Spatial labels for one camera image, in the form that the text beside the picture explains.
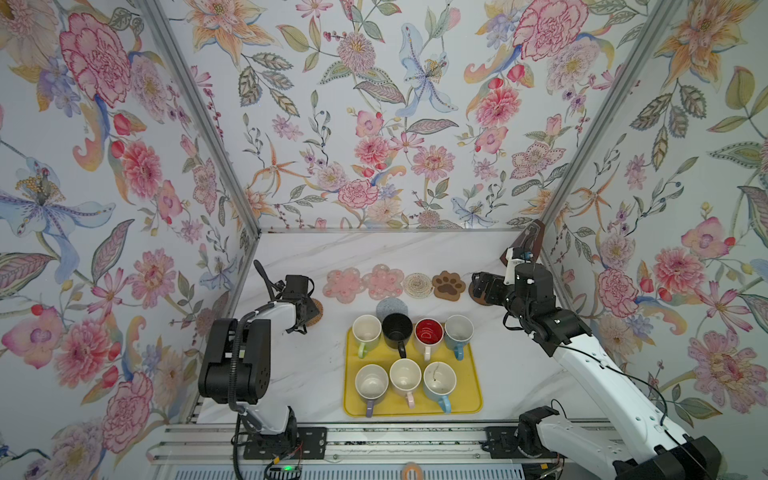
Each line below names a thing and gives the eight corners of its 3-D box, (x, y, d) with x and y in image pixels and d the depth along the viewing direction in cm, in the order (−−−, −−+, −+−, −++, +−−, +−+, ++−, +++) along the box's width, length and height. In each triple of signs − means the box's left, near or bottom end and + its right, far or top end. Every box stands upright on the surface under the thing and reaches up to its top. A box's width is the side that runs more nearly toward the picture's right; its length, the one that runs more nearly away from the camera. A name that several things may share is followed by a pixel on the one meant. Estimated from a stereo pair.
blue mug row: (433, 353, 90) (437, 338, 82) (446, 325, 96) (451, 309, 88) (458, 366, 88) (465, 352, 80) (470, 337, 94) (477, 321, 86)
